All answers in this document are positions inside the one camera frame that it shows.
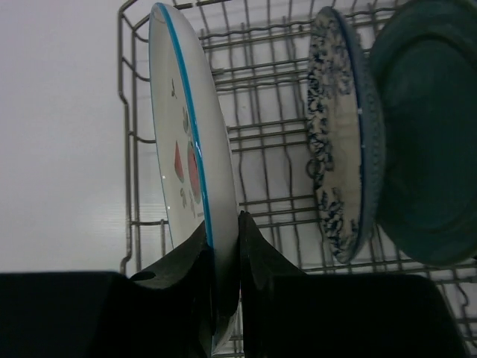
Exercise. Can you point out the blue floral plate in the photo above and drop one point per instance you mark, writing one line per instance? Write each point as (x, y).
(346, 134)

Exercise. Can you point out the grey wire dish rack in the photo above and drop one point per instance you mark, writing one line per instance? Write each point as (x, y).
(258, 52)

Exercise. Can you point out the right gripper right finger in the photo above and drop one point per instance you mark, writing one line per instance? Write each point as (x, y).
(289, 313)

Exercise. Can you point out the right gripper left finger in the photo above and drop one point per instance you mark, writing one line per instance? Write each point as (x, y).
(161, 311)

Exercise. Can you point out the white watermelon plate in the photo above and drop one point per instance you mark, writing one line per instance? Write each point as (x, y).
(194, 154)

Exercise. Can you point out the teal plate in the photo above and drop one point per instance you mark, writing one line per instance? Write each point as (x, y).
(424, 64)

